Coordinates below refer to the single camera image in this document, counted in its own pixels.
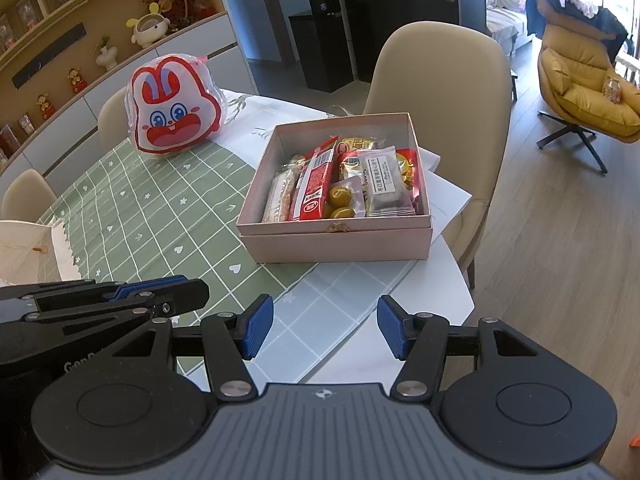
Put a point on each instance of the large beige chair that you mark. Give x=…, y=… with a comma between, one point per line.
x=440, y=75

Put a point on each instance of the golden foil snack packet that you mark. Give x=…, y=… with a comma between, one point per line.
x=357, y=145

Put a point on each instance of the grey side cabinet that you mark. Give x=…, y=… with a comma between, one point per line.
x=471, y=10

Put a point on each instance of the clear snack bag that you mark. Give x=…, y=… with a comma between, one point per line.
x=612, y=91

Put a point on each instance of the black tower appliance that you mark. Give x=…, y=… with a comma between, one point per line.
x=320, y=45

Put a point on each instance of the rabbit face plastic bag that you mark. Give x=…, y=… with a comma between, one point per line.
x=175, y=110

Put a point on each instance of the black sideboard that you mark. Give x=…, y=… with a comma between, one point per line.
x=400, y=25

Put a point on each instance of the red figurine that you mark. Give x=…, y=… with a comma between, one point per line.
x=45, y=107
x=77, y=81

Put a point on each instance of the white vase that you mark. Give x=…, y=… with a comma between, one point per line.
x=106, y=57

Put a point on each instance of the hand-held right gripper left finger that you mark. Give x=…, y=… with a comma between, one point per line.
x=257, y=327

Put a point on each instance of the grey sofa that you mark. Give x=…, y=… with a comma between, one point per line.
x=500, y=25

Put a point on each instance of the white paper sheet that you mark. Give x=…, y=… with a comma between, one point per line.
x=445, y=195

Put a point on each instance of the clear green olive packet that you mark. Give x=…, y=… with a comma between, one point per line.
x=342, y=199

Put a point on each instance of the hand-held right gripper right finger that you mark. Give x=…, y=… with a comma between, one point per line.
x=392, y=327

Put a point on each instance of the black soundbar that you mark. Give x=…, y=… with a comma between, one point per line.
x=50, y=55

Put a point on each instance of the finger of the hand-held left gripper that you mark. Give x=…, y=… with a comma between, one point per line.
x=75, y=322
x=190, y=292

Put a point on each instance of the yellow armchair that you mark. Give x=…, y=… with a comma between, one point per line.
x=590, y=105

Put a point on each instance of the long red snack packet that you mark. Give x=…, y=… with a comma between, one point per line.
x=312, y=185

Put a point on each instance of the white floral cloth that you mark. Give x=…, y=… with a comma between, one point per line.
x=270, y=115

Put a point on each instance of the red festive ornament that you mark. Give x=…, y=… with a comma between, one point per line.
x=177, y=5

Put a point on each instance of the green checked tablecloth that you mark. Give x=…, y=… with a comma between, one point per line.
x=150, y=195

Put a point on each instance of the pink cardboard box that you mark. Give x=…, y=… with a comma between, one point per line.
x=340, y=245

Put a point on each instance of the dark blue garment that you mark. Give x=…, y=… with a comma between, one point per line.
x=545, y=10

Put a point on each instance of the white rabbit pot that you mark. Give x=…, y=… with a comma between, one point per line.
x=147, y=30

